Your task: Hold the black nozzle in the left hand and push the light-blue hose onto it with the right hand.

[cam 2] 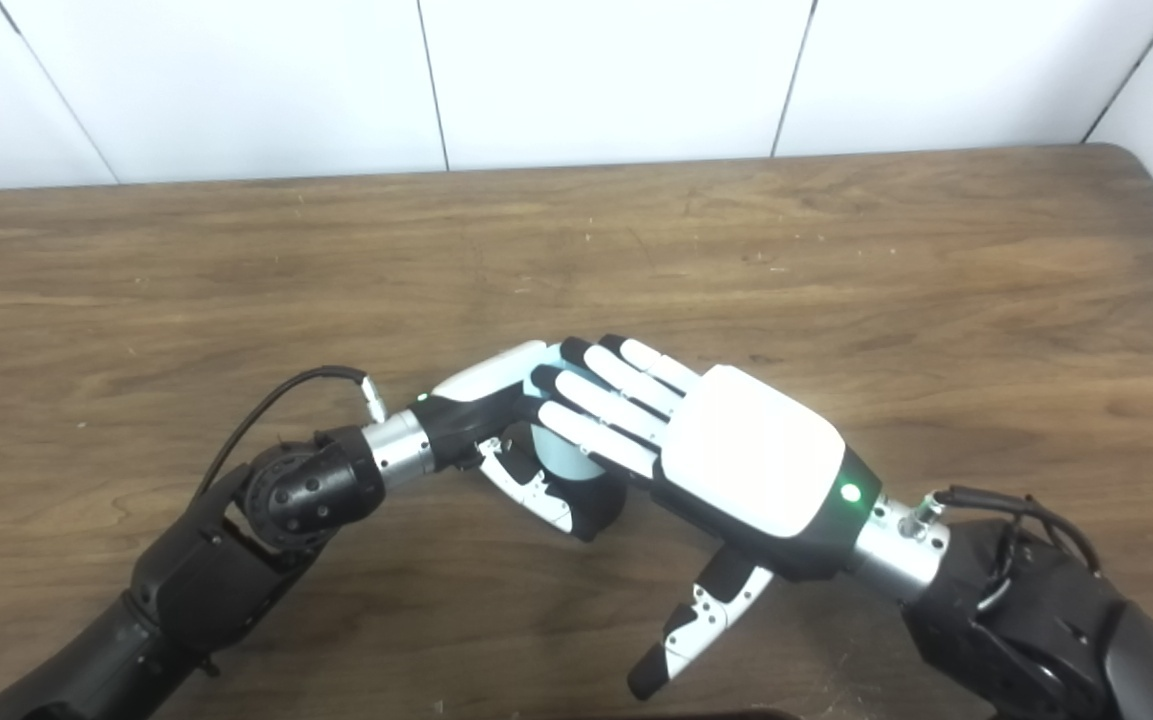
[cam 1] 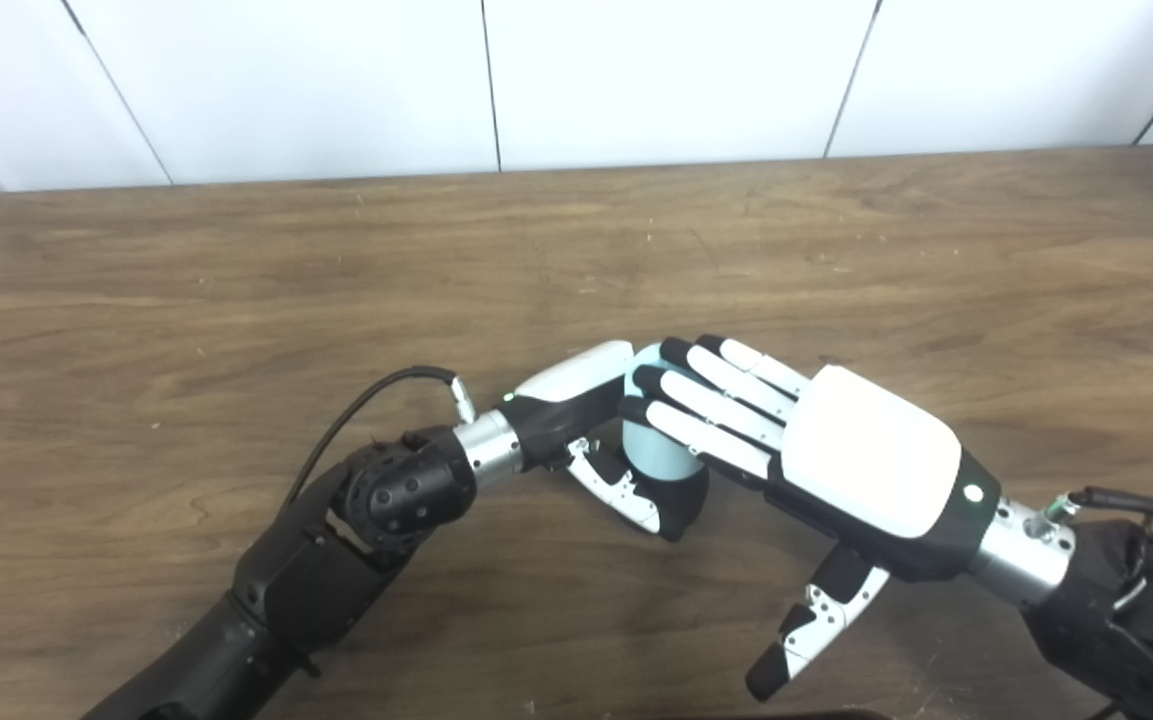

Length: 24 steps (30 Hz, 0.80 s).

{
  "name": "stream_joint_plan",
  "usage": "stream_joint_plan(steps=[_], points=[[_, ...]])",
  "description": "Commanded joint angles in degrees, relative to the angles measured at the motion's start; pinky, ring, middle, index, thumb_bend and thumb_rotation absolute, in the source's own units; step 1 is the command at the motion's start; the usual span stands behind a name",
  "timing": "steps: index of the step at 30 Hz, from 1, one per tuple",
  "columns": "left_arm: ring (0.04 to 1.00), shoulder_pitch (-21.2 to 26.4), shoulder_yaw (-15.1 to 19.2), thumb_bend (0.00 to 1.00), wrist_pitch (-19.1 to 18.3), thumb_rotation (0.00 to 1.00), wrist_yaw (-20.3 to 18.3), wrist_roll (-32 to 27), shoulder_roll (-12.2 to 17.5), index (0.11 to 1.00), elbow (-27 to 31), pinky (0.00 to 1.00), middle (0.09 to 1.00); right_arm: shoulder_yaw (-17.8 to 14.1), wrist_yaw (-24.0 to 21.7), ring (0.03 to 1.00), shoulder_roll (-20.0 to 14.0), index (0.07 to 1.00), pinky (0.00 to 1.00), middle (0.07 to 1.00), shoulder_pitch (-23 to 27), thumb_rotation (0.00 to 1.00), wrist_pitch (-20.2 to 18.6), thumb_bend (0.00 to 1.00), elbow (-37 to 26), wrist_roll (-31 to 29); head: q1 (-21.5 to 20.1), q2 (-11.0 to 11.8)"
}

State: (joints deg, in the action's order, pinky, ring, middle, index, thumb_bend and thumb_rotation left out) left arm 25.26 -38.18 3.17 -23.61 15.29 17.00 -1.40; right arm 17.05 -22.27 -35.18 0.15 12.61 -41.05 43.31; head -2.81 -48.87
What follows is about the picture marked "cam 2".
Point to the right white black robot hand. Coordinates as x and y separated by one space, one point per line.
756 460

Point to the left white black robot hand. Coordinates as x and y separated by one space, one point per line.
471 415

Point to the light blue cylinder cup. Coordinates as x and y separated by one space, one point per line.
561 455

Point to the black flared nozzle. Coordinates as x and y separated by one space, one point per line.
596 505

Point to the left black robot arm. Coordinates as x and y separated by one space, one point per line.
196 590

